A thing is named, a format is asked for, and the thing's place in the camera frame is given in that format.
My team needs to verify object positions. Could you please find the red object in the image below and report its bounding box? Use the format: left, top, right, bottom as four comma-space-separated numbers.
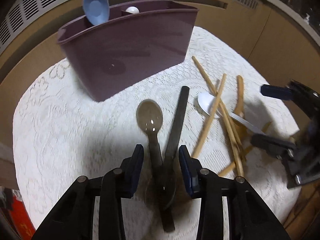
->
10, 196, 35, 240

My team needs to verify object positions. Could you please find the taupe plastic spoon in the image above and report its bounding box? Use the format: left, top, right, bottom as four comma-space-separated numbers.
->
136, 99, 176, 232

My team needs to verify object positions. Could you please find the purple plastic utensil holder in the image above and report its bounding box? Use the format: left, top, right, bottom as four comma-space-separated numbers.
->
57, 0, 200, 102

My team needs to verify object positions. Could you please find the blue plastic spoon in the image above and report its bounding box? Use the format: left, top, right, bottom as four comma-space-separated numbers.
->
83, 0, 110, 26

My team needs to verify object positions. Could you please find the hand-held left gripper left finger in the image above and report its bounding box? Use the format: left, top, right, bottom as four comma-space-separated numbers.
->
31, 144, 145, 240

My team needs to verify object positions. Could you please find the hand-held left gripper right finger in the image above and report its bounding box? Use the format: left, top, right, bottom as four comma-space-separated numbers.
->
178, 145, 292, 240

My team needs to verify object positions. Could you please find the grey stone ledge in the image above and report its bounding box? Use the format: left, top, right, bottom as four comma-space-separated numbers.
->
260, 0, 320, 43

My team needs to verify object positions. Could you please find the white lace tablecloth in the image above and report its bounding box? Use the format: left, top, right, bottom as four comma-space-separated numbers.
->
12, 26, 302, 240

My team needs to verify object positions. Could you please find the dark grey plastic spoon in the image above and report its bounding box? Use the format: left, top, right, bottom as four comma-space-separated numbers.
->
145, 86, 191, 210

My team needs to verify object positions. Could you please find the white plastic spoon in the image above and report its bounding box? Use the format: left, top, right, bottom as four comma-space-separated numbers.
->
197, 92, 265, 134

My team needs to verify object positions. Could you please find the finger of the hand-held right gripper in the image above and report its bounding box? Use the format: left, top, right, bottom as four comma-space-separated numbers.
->
260, 80, 308, 101
251, 133, 298, 161

